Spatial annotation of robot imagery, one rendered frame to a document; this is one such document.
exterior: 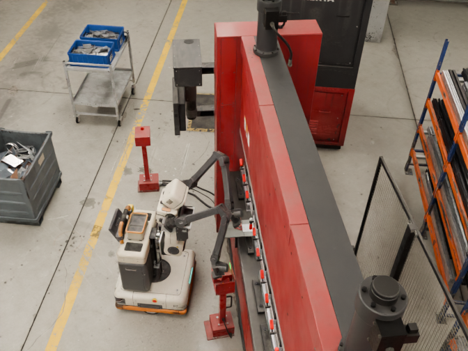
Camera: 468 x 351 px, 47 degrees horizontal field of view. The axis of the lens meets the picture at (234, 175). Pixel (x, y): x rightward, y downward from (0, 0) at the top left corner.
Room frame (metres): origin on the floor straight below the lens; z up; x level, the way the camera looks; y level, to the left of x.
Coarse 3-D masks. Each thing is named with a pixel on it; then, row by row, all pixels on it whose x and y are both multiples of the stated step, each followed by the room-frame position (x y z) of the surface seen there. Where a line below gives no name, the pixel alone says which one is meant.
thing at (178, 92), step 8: (176, 88) 4.14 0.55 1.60; (184, 88) 4.19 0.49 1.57; (176, 96) 4.01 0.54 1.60; (184, 96) 4.06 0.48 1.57; (176, 104) 3.90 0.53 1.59; (184, 104) 3.94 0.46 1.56; (176, 112) 3.90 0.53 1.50; (184, 112) 3.94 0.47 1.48; (176, 120) 3.90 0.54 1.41; (184, 120) 3.94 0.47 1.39; (176, 128) 3.90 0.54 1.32; (184, 128) 3.94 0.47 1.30
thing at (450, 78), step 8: (448, 72) 4.79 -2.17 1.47; (464, 72) 4.84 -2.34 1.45; (448, 80) 4.65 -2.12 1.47; (456, 80) 4.70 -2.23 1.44; (464, 80) 4.76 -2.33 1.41; (448, 88) 4.51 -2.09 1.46; (456, 88) 4.53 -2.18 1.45; (464, 88) 4.57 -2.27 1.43; (448, 96) 4.45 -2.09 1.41; (456, 96) 4.37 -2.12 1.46; (464, 96) 4.40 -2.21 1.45; (456, 104) 4.22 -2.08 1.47; (464, 104) 4.26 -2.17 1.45; (456, 112) 4.13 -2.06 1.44; (464, 112) 4.10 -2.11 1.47; (464, 128) 3.85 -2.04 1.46; (464, 136) 3.79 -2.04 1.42
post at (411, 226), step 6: (408, 228) 2.14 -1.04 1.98; (414, 228) 2.13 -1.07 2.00; (408, 234) 2.12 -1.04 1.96; (414, 234) 2.12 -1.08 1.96; (402, 240) 2.16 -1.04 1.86; (408, 240) 2.12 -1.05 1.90; (402, 246) 2.14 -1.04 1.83; (408, 246) 2.12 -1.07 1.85; (402, 252) 2.12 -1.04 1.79; (408, 252) 2.12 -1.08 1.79; (396, 258) 2.15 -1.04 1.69; (402, 258) 2.12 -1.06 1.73; (396, 264) 2.13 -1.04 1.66; (402, 264) 2.12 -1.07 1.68; (396, 270) 2.12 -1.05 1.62; (402, 270) 2.12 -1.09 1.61; (396, 276) 2.12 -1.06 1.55
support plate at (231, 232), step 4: (244, 220) 3.08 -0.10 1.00; (248, 220) 3.08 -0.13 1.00; (228, 224) 3.03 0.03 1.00; (232, 224) 3.03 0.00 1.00; (228, 228) 2.98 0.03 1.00; (232, 228) 2.98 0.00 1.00; (240, 228) 2.99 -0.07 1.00; (228, 232) 2.94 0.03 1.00; (232, 232) 2.94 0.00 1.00; (236, 232) 2.95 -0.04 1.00; (240, 232) 2.95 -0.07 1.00; (244, 232) 2.95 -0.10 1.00; (248, 232) 2.95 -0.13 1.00; (252, 232) 2.95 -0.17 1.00; (228, 236) 2.90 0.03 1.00; (232, 236) 2.90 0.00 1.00; (236, 236) 2.90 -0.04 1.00; (240, 236) 2.90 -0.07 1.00; (244, 236) 2.91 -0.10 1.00; (248, 236) 2.91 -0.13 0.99
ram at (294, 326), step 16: (240, 112) 3.84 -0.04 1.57; (240, 128) 3.80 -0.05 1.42; (256, 128) 3.03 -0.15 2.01; (256, 144) 2.99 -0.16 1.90; (256, 160) 2.95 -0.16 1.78; (256, 176) 2.91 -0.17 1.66; (256, 192) 2.86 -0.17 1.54; (272, 192) 2.36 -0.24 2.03; (256, 208) 2.82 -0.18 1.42; (272, 208) 2.32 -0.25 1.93; (272, 224) 2.28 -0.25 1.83; (272, 240) 2.23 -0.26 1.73; (272, 256) 2.19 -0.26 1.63; (288, 256) 1.85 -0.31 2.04; (272, 272) 2.14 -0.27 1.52; (288, 272) 1.81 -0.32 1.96; (272, 288) 2.10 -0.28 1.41; (288, 288) 1.77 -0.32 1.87; (288, 304) 1.72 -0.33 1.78; (288, 320) 1.68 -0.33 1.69; (304, 320) 1.45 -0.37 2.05; (288, 336) 1.63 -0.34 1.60; (304, 336) 1.41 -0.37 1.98
